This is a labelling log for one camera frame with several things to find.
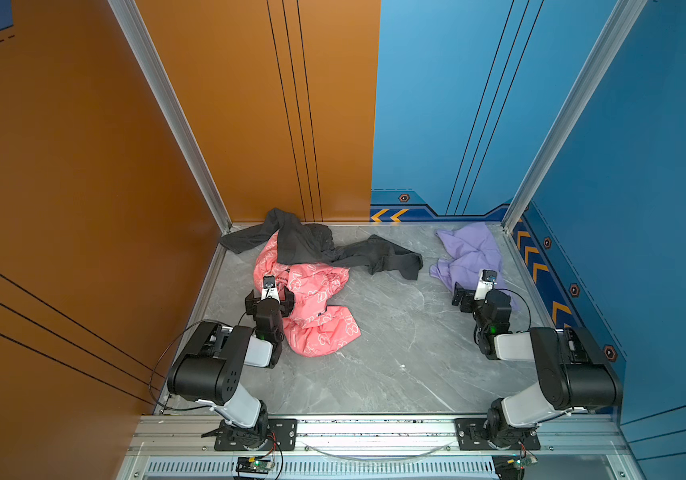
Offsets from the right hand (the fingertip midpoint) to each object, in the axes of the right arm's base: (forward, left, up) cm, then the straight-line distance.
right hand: (469, 284), depth 93 cm
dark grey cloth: (+15, +57, +4) cm, 59 cm away
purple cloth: (+13, -4, 0) cm, 14 cm away
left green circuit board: (-46, +60, -8) cm, 76 cm away
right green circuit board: (-45, -3, -8) cm, 46 cm away
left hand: (-1, +63, +2) cm, 63 cm away
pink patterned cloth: (-13, +49, -2) cm, 51 cm away
